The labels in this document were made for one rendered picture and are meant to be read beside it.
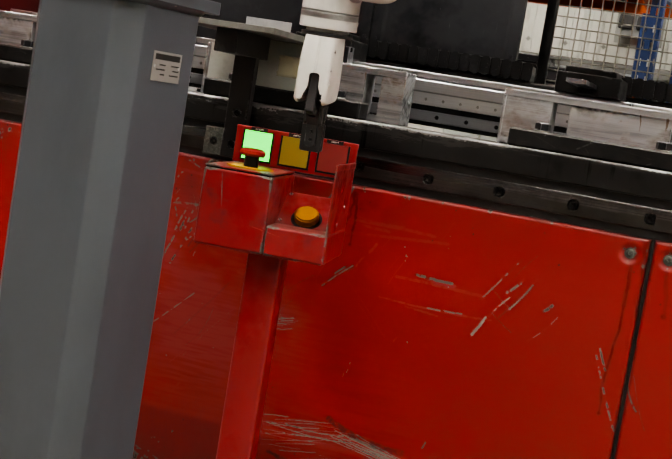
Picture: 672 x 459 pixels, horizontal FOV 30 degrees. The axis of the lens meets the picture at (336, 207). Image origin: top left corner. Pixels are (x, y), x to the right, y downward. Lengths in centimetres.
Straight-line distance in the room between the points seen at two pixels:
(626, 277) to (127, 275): 84
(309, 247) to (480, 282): 35
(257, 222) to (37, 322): 43
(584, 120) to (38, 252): 100
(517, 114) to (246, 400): 67
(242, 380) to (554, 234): 55
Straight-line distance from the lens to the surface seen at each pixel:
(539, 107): 216
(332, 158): 198
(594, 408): 206
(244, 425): 196
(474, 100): 245
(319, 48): 179
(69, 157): 152
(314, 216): 190
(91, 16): 151
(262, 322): 192
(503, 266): 206
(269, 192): 185
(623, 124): 215
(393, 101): 222
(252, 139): 201
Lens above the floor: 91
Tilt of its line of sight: 5 degrees down
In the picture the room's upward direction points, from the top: 9 degrees clockwise
